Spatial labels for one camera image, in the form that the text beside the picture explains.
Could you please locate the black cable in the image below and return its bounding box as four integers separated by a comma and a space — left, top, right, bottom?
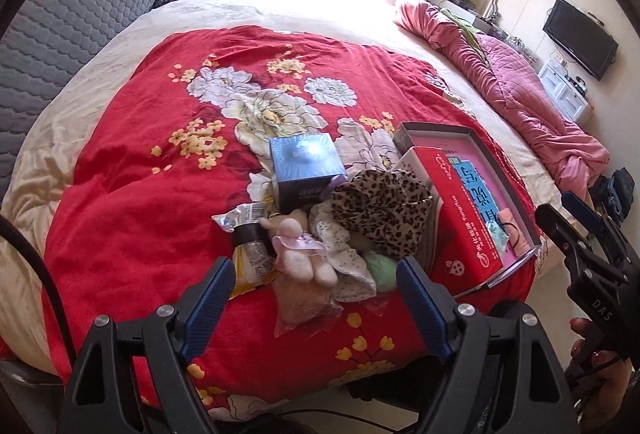
0, 214, 76, 365

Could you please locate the leopard print cloth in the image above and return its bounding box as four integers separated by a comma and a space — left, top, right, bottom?
330, 168, 435, 260

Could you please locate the cream bedsheet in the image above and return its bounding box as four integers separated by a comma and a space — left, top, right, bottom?
0, 0, 566, 375

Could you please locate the red floral blanket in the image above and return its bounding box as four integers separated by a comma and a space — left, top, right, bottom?
42, 25, 543, 420

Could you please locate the white drawer cabinet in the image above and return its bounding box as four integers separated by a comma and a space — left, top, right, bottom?
537, 54, 593, 125

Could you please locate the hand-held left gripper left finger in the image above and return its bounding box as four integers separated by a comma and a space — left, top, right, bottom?
60, 257, 237, 434

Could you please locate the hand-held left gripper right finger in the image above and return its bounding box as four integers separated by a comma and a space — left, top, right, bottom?
396, 257, 576, 434

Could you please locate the pink plush bear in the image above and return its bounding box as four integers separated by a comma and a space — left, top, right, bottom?
259, 209, 338, 287

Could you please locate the dark bag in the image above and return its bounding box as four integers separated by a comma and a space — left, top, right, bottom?
590, 167, 636, 222

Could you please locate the clear plastic bag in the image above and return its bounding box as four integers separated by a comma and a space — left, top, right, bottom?
272, 271, 343, 340

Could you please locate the black television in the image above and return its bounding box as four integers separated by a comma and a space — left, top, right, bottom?
542, 0, 619, 82

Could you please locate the pink quilt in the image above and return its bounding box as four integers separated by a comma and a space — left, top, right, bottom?
395, 0, 611, 192

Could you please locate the yellow packet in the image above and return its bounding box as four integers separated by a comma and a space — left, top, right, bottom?
230, 241, 278, 300

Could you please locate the person's right hand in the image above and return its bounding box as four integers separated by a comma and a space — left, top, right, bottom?
569, 317, 636, 431

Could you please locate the grey quilted headboard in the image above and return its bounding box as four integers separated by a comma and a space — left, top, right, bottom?
0, 0, 181, 200

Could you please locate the silver snack packet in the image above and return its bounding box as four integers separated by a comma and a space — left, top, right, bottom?
211, 201, 271, 232

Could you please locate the red tissue box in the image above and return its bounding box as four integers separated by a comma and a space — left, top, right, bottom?
412, 145, 506, 300

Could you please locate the blue box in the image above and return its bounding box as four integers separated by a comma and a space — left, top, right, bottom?
269, 133, 348, 212

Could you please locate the green cloth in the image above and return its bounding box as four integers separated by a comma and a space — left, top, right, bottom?
442, 9, 481, 60

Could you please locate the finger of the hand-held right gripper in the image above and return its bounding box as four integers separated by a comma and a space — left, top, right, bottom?
535, 203, 617, 276
561, 191, 640, 265

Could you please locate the white floral cloth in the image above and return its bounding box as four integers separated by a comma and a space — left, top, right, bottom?
307, 204, 377, 304

